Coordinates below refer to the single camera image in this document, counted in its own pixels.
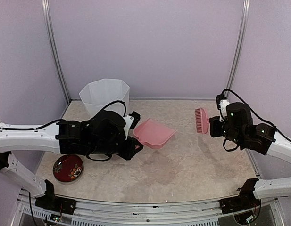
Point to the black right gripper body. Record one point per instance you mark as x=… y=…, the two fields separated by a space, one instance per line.
x=216 y=132

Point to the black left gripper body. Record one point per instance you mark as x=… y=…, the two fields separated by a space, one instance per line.
x=126 y=153

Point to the pink hand brush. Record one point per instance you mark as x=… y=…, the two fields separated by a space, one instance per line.
x=202 y=121

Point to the pink plastic dustpan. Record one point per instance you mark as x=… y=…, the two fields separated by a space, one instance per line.
x=153 y=134

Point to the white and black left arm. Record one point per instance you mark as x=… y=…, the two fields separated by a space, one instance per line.
x=106 y=133

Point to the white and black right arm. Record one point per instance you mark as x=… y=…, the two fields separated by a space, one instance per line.
x=235 y=124

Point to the translucent white plastic bin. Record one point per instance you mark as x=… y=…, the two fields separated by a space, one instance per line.
x=98 y=94

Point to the red floral lacquer bowl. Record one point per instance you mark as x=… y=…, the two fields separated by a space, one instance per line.
x=67 y=168

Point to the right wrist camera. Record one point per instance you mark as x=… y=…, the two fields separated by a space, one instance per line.
x=222 y=103

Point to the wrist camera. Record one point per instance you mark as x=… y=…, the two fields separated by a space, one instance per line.
x=131 y=122
x=222 y=103

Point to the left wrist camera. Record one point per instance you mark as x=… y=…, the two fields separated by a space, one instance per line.
x=131 y=122

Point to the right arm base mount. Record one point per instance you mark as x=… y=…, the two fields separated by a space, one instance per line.
x=243 y=201

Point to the aluminium front rail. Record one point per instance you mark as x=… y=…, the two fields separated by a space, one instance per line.
x=97 y=213

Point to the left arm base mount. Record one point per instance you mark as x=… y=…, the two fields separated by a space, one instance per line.
x=50 y=201

